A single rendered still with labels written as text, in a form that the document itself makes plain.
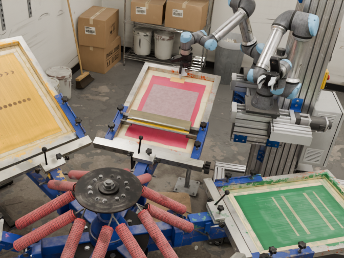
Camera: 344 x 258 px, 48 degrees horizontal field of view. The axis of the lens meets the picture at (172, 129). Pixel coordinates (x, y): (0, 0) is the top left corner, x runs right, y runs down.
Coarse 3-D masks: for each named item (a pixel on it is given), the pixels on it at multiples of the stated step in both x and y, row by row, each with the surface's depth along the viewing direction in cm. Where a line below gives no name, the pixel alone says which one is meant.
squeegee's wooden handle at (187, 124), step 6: (132, 114) 249; (138, 114) 249; (144, 114) 249; (150, 114) 249; (156, 114) 249; (156, 120) 246; (162, 120) 246; (168, 120) 246; (174, 120) 245; (180, 120) 245; (186, 120) 245; (180, 126) 243; (186, 126) 243
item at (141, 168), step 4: (140, 164) 225; (144, 164) 225; (148, 164) 229; (136, 168) 224; (140, 168) 224; (144, 168) 224; (136, 172) 222; (140, 172) 222; (144, 172) 222; (136, 176) 220
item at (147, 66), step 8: (144, 64) 291; (152, 64) 291; (144, 72) 286; (168, 72) 290; (176, 72) 287; (192, 72) 286; (200, 72) 286; (136, 80) 280; (208, 80) 285; (216, 80) 280; (136, 88) 275; (216, 88) 275; (128, 96) 269; (128, 104) 264; (208, 104) 264; (208, 112) 260; (208, 120) 259; (136, 144) 242; (144, 144) 242; (168, 152) 238; (176, 152) 238
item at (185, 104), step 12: (180, 84) 282; (192, 84) 282; (180, 96) 274; (192, 96) 274; (168, 108) 267; (180, 108) 267; (192, 108) 267; (192, 120) 260; (168, 132) 253; (168, 144) 246; (180, 144) 246
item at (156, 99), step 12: (156, 84) 282; (168, 84) 282; (144, 96) 274; (156, 96) 274; (168, 96) 274; (144, 108) 267; (156, 108) 267; (132, 132) 253; (144, 132) 253; (156, 132) 253
